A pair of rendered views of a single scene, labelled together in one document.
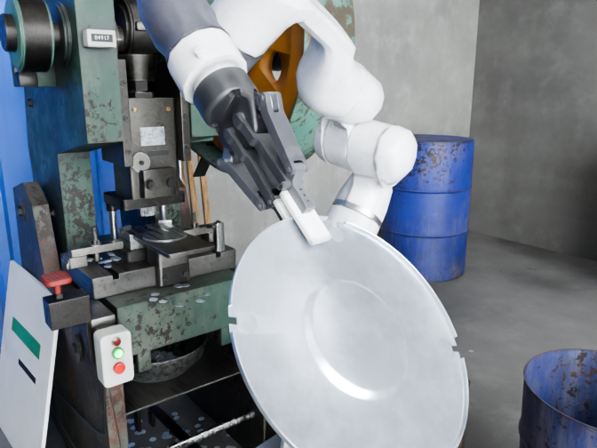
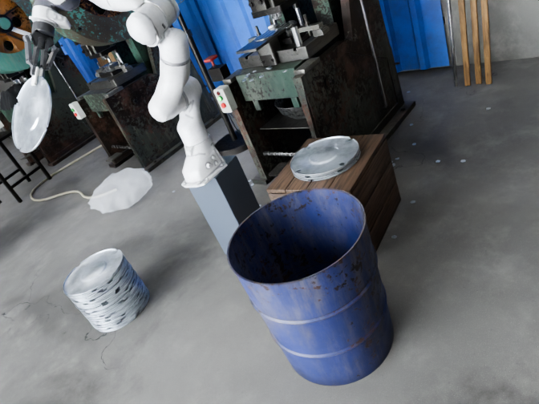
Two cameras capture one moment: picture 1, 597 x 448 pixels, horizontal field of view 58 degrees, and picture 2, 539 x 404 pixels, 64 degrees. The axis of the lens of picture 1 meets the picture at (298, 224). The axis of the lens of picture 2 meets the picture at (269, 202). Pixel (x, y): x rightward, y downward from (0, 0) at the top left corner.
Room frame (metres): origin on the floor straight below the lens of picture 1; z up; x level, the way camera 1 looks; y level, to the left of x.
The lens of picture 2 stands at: (1.14, -1.81, 1.21)
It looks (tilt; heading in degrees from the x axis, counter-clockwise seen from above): 30 degrees down; 88
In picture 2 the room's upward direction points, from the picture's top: 24 degrees counter-clockwise
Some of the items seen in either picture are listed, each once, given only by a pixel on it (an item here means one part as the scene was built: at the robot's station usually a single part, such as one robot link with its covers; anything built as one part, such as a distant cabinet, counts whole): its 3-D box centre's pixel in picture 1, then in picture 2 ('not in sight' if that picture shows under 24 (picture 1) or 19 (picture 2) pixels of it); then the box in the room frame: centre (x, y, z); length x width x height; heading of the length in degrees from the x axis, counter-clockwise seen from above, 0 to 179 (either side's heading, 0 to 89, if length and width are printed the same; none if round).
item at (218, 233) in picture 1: (218, 235); (296, 35); (1.63, 0.25, 0.75); 0.03 x 0.03 x 0.10; 38
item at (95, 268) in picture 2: not in sight; (93, 271); (0.34, -0.08, 0.25); 0.29 x 0.29 x 0.01
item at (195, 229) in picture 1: (196, 226); (309, 25); (1.73, 0.33, 0.76); 0.17 x 0.06 x 0.10; 128
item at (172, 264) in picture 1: (173, 260); (265, 52); (1.48, 0.36, 0.72); 0.25 x 0.14 x 0.14; 38
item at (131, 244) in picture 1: (148, 235); (281, 30); (1.62, 0.46, 0.76); 0.15 x 0.09 x 0.05; 128
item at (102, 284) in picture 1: (149, 260); (287, 46); (1.62, 0.47, 0.68); 0.45 x 0.30 x 0.06; 128
